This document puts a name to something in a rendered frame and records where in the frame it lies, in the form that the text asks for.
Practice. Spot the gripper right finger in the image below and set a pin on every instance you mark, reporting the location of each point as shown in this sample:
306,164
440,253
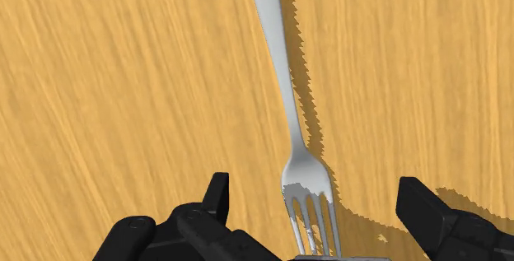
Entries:
449,228

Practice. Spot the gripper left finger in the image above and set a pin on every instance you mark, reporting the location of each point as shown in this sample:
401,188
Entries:
192,230

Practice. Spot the silver metal fork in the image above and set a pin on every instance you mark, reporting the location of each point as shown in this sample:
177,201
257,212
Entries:
281,71

